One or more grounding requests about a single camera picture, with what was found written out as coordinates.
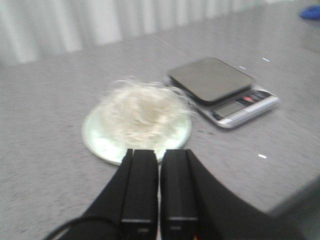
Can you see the black silver kitchen scale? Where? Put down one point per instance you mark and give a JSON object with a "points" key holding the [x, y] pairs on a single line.
{"points": [[221, 93]]}

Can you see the pale green round plate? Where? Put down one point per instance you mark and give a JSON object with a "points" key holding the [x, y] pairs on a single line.
{"points": [[101, 145]]}

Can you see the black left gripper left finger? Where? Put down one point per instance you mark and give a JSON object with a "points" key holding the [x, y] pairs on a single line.
{"points": [[130, 199]]}

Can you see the blue object at table edge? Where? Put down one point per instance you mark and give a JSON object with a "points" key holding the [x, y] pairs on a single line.
{"points": [[310, 13]]}

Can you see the white vermicelli noodle bundle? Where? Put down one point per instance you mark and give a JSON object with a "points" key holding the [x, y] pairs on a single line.
{"points": [[142, 115]]}

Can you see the white pleated curtain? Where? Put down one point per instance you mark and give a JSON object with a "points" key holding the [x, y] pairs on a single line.
{"points": [[34, 29]]}

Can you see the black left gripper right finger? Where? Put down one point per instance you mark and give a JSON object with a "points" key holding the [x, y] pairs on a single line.
{"points": [[196, 206]]}

